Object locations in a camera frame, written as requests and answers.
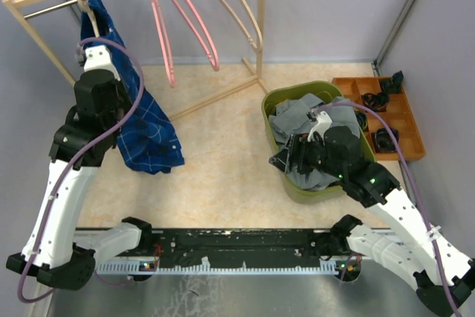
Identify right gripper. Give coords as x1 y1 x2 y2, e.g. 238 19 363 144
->
269 131 345 179

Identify grey shirt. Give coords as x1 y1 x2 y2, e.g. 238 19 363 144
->
269 94 361 191

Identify blue plaid shirt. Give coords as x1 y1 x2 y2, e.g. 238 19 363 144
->
80 0 185 174

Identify pink hanger with grey shirt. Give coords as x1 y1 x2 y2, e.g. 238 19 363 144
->
150 0 176 88

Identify beige hanger with blue shirt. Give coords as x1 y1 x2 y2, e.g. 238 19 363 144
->
77 0 100 37

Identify pink hanger with white shirt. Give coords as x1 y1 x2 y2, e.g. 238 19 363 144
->
171 0 220 72

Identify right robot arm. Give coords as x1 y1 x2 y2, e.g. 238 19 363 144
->
269 126 474 316

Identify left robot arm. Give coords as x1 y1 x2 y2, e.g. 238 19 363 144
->
6 69 154 290

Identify green plastic basket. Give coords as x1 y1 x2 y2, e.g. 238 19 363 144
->
261 82 376 204

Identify black part beside basket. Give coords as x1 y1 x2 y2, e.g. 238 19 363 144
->
355 110 369 132

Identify orange compartment tray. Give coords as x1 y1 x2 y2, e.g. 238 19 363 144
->
332 76 426 161

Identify black round part in tray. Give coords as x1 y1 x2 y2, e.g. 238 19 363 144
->
372 128 396 154

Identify black part in tray corner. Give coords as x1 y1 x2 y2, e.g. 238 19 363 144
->
380 71 404 94

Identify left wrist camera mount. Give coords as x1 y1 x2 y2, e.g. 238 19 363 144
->
76 45 121 82

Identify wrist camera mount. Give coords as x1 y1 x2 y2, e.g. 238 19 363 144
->
307 111 333 143
76 45 121 82

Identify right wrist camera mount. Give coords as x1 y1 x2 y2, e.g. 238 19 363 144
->
307 111 333 143

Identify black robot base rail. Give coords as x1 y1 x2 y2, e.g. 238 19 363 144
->
96 229 362 282

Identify black cable bundle in tray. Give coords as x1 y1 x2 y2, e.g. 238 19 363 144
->
361 91 390 114

